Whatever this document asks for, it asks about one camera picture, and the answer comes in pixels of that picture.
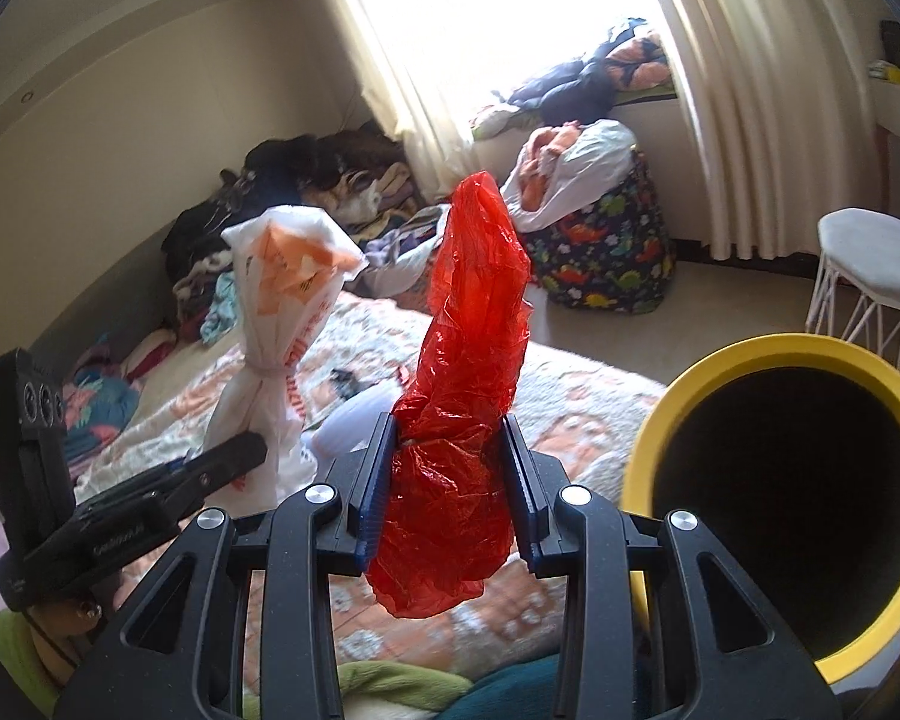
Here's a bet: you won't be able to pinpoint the red plastic bag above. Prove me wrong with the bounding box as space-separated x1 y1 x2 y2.
367 171 532 619

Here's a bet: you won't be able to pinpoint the white orange plastic bag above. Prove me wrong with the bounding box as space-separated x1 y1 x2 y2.
205 205 367 517

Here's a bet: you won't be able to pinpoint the yellow rimmed trash bin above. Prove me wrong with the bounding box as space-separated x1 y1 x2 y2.
621 333 900 686

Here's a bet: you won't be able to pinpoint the peach white bed blanket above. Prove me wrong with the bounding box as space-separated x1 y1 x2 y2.
76 294 663 679

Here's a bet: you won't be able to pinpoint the floral pillow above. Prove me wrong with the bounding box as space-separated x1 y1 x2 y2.
63 344 142 466

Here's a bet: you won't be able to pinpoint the teal fuzzy knee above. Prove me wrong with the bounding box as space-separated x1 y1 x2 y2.
437 653 559 720

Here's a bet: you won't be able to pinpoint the dinosaur print laundry basket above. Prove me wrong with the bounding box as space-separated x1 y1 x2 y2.
520 148 676 316

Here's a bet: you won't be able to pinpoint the white plastic bag with clothes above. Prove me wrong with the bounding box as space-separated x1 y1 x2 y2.
502 119 637 232

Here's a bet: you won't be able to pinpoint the pile of clothes on bed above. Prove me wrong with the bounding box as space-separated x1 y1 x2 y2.
160 122 452 347

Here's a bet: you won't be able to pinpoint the clothes on window sill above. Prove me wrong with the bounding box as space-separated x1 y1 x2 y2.
471 18 676 142

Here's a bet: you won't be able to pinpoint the cream curtain left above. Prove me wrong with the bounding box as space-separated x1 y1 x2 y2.
323 0 479 200

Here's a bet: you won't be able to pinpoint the cream curtain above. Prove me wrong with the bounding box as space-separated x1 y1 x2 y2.
323 0 479 200
656 0 880 260

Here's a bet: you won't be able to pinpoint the cream curtain right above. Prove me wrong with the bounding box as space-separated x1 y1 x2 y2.
656 0 880 260

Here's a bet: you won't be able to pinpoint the white wire stool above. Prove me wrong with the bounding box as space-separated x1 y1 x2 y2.
805 208 900 372

